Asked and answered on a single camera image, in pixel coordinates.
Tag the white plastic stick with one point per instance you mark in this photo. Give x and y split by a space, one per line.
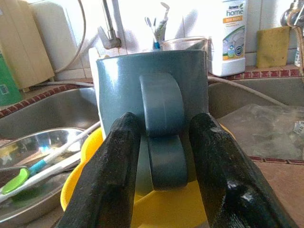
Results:
47 174

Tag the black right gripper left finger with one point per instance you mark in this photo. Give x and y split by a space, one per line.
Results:
107 178

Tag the toothpaste tube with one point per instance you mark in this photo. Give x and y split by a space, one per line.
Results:
162 26

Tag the beige water purifier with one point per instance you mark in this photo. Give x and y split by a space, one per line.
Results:
23 47

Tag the clear plastic measuring jug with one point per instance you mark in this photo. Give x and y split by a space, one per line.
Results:
180 44

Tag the thin chrome purifier tap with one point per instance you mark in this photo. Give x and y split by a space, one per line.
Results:
110 28

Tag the white spatula with green head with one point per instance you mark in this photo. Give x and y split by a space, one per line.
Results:
16 181

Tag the stainless steel bowl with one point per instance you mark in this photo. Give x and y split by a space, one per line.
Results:
35 142

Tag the green dish soap bottle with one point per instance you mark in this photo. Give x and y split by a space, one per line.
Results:
9 83

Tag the chrome sink faucet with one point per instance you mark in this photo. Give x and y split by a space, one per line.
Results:
288 16

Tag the thin beige purifier tube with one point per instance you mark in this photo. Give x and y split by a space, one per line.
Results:
83 28

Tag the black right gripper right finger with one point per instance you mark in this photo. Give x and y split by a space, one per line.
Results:
225 178

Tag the yellow plastic bowl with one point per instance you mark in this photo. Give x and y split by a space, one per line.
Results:
71 187

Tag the plain yellow sponge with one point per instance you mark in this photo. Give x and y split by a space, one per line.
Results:
273 47

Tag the white detergent bottle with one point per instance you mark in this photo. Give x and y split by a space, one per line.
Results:
228 59

